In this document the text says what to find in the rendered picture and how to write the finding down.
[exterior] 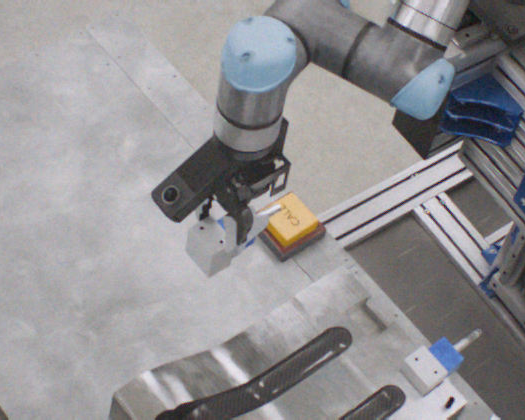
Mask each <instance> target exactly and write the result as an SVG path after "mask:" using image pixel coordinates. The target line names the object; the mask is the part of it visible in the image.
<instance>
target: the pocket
mask: <svg viewBox="0 0 525 420"><path fill-rule="evenodd" d="M371 298H372V296H371V297H369V298H368V297H365V298H364V299H362V300H361V301H359V303H357V304H356V305H354V306H353V307H351V308H350V309H348V310H345V312H346V313H347V314H348V315H349V316H350V317H351V318H352V320H353V321H354V322H355V323H356V324H357V325H358V326H359V327H360V329H361V330H362V331H363V332H364V333H365V334H366V335H367V336H368V337H369V339H370V340H372V339H373V338H375V336H377V335H378V334H380V333H381V332H382V331H384V330H385V329H387V328H388V327H390V325H392V324H390V323H389V322H388V321H387V320H386V319H385V318H384V317H383V316H382V314H381V313H380V312H379V311H378V310H377V309H376V308H375V307H374V306H373V305H372V303H371V302H370V300H371Z"/></svg>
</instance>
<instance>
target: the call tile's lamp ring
mask: <svg viewBox="0 0 525 420"><path fill-rule="evenodd" d="M317 226H318V227H319V228H318V229H316V230H315V231H314V232H313V233H311V234H308V235H306V236H304V237H303V238H301V239H299V240H298V241H296V242H294V243H293V244H291V245H290V246H289V247H287V248H286V249H285V248H284V247H283V246H282V245H281V244H280V243H279V241H278V240H277V239H276V238H275V237H274V236H273V235H271V234H270V233H269V231H268V230H267V229H266V228H264V229H263V230H262V232H263V233H264V234H265V235H267V237H268V238H269V239H270V240H271V241H272V242H273V243H274V244H275V245H276V247H277V248H278V249H279V250H280V251H281V252H282V253H283V254H284V255H285V254H287V253H288V252H289V251H291V250H293V249H294V248H296V247H298V246H299V245H301V244H302V243H304V242H306V241H307V240H309V239H311V238H312V237H314V235H316V234H318V233H321V232H323V231H324V230H326V228H325V227H324V226H323V225H322V223H321V222H320V221H319V220H318V224H317Z"/></svg>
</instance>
